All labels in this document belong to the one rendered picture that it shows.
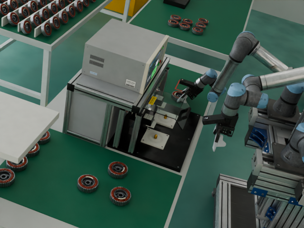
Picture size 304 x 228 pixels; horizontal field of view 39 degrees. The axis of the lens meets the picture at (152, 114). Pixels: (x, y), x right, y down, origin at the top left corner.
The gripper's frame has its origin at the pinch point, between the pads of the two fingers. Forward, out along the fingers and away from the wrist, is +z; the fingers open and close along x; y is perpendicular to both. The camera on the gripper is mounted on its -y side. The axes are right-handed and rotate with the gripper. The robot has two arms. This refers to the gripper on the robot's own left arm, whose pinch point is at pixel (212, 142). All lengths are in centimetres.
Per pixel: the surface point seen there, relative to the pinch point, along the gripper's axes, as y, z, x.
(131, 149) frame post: -41, 36, 22
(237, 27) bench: 31, 41, 267
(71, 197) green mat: -64, 40, -23
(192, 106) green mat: -6, 40, 92
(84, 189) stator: -58, 37, -18
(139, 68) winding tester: -47, -12, 34
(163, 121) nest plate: -25, 37, 59
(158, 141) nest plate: -26, 37, 36
